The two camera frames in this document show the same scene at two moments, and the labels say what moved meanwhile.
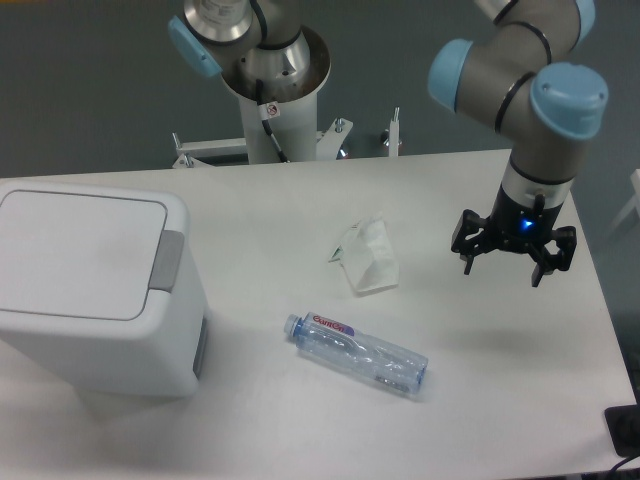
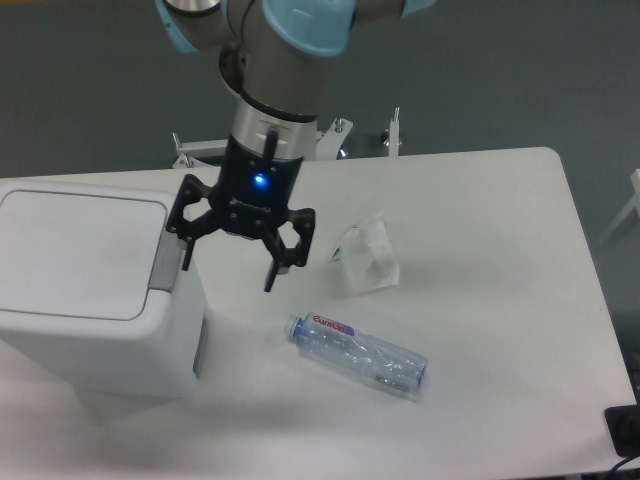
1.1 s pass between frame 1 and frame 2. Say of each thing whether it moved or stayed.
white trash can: stayed
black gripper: moved
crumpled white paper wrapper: stayed
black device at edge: stayed
